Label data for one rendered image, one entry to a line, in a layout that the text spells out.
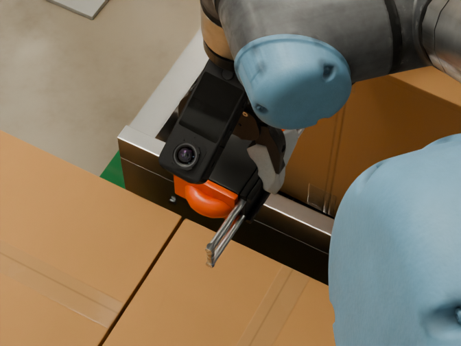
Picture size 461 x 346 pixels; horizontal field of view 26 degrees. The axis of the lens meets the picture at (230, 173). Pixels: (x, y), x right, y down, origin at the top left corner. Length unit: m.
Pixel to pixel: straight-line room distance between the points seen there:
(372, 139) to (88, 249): 0.50
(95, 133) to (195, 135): 1.52
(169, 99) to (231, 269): 0.32
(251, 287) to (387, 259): 1.21
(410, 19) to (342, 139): 0.72
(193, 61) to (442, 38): 1.09
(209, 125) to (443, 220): 0.56
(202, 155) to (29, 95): 1.63
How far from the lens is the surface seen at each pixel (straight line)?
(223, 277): 1.57
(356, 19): 0.73
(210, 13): 0.83
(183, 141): 0.89
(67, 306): 1.57
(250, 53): 0.71
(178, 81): 1.72
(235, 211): 0.99
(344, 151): 1.46
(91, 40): 2.58
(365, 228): 0.37
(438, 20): 0.70
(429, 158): 0.37
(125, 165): 1.70
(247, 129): 0.94
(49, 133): 2.42
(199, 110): 0.89
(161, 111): 1.68
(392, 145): 1.40
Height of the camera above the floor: 1.95
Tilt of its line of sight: 57 degrees down
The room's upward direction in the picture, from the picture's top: straight up
